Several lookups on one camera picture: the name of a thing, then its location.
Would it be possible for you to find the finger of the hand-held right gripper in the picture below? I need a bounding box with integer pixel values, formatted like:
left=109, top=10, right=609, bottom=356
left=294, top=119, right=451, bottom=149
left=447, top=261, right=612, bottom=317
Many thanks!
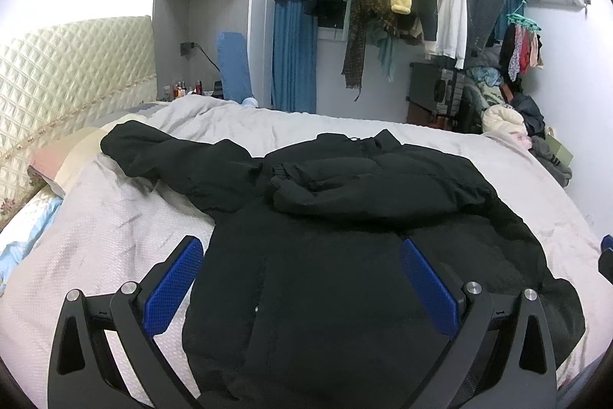
left=598, top=235, right=613, bottom=283

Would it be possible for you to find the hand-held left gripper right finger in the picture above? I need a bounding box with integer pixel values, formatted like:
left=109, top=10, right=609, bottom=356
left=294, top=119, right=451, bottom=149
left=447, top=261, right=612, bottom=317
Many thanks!
left=400, top=238, right=560, bottom=409

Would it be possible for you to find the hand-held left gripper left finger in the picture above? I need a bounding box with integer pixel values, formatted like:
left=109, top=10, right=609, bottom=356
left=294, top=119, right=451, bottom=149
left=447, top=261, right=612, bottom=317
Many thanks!
left=48, top=235, right=205, bottom=409

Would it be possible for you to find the black puffer jacket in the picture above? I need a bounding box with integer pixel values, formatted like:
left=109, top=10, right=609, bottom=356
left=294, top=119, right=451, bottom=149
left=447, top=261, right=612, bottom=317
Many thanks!
left=100, top=120, right=587, bottom=409

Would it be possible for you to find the pile of clothes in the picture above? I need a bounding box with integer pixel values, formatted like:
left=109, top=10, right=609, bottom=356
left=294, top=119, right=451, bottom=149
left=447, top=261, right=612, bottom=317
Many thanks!
left=465, top=65, right=574, bottom=187

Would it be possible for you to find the grey bed blanket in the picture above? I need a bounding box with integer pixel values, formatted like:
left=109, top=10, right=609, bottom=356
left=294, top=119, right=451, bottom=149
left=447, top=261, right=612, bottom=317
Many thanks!
left=0, top=94, right=605, bottom=409

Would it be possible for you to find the light blue bed sheet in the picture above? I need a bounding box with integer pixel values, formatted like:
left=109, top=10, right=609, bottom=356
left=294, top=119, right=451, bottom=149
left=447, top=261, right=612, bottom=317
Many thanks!
left=0, top=192, right=64, bottom=285

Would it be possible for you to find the pink and cream pillow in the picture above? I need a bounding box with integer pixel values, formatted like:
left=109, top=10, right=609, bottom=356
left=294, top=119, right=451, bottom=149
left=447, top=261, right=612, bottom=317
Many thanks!
left=30, top=126, right=112, bottom=198

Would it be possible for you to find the black storage cabinet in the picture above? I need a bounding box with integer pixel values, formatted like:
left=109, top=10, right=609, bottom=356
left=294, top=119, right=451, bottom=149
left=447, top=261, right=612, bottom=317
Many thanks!
left=406, top=62, right=466, bottom=133

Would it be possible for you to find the row of small bottles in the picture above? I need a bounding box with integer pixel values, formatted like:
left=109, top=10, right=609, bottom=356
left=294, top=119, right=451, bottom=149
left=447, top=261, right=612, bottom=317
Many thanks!
left=161, top=79, right=214, bottom=101

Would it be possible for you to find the cream quilted headboard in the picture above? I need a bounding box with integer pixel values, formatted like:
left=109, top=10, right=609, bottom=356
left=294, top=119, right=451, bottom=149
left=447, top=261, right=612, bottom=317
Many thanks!
left=0, top=15, right=159, bottom=230

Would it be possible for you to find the blue chair back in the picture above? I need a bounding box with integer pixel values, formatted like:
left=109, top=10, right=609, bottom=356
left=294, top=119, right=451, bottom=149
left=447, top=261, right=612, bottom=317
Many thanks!
left=216, top=31, right=254, bottom=103

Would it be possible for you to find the green clip hanger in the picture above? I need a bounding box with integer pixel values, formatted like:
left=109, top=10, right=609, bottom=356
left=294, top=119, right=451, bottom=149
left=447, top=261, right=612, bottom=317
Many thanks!
left=506, top=0, right=543, bottom=31

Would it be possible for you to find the blue curtain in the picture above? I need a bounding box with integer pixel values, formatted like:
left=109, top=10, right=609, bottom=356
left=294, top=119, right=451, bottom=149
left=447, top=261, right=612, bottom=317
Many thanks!
left=271, top=0, right=319, bottom=115

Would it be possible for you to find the dark patterned scarf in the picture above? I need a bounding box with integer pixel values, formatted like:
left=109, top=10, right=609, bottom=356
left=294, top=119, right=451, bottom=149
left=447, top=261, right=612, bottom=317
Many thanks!
left=341, top=0, right=398, bottom=90

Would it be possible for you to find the white hooded sweatshirt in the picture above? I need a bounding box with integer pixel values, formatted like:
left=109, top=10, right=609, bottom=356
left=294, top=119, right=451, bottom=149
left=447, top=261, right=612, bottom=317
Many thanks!
left=423, top=0, right=468, bottom=69

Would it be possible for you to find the dark hanging jacket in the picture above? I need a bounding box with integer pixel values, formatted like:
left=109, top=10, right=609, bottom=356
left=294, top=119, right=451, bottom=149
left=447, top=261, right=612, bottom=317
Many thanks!
left=455, top=0, right=507, bottom=55

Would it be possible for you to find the wall socket with cable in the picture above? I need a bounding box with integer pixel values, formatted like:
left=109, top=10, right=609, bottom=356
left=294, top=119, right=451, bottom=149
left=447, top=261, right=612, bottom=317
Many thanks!
left=178, top=41, right=222, bottom=72

